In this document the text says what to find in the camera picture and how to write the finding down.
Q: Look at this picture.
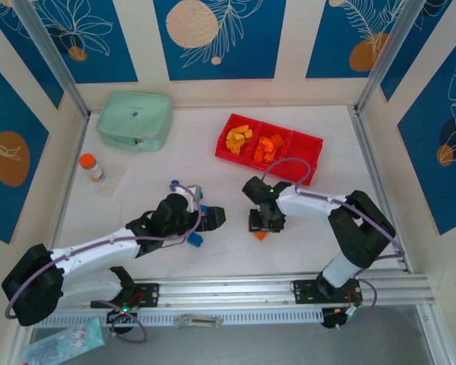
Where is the large yellow lego brick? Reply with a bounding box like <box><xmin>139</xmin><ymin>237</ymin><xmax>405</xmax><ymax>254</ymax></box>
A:
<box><xmin>224</xmin><ymin>138</ymin><xmax>245</xmax><ymax>155</ymax></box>

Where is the red three-compartment bin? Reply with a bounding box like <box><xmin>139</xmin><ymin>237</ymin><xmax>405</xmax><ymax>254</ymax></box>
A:
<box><xmin>214</xmin><ymin>113</ymin><xmax>325</xmax><ymax>187</ymax></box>

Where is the orange-capped bottle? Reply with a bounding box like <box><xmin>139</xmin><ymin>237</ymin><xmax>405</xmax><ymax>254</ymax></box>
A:
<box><xmin>78</xmin><ymin>153</ymin><xmax>106</xmax><ymax>183</ymax></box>

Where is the clear plastic clip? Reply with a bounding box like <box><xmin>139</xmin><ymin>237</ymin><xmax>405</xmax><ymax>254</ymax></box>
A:
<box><xmin>173</xmin><ymin>313</ymin><xmax>224</xmax><ymax>329</ymax></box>

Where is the mint green zip pouch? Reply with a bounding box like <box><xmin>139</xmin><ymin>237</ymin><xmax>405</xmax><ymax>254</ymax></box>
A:
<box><xmin>96</xmin><ymin>90</ymin><xmax>175</xmax><ymax>152</ymax></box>

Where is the blue rabbit-print tissue pack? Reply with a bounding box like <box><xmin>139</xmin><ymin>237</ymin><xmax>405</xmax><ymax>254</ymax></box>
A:
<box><xmin>21</xmin><ymin>317</ymin><xmax>107</xmax><ymax>365</ymax></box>

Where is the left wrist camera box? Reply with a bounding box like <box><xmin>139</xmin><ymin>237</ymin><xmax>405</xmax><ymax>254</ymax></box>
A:
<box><xmin>174</xmin><ymin>184</ymin><xmax>203</xmax><ymax>214</ymax></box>

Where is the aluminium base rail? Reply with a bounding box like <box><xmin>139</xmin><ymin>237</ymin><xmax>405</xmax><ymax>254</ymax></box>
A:
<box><xmin>21</xmin><ymin>271</ymin><xmax>436</xmax><ymax>313</ymax></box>

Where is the white slotted cable duct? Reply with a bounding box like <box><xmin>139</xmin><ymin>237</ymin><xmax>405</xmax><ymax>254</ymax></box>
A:
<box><xmin>33</xmin><ymin>308</ymin><xmax>324</xmax><ymax>329</ymax></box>

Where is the aluminium side rail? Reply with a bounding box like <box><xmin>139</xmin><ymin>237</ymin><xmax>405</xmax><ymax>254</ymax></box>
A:
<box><xmin>347</xmin><ymin>105</ymin><xmax>413</xmax><ymax>273</ymax></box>

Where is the aluminium frame post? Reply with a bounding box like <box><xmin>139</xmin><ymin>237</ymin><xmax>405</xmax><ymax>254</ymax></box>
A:
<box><xmin>355</xmin><ymin>0</ymin><xmax>430</xmax><ymax>113</ymax></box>
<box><xmin>13</xmin><ymin>0</ymin><xmax>91</xmax><ymax>119</ymax></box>

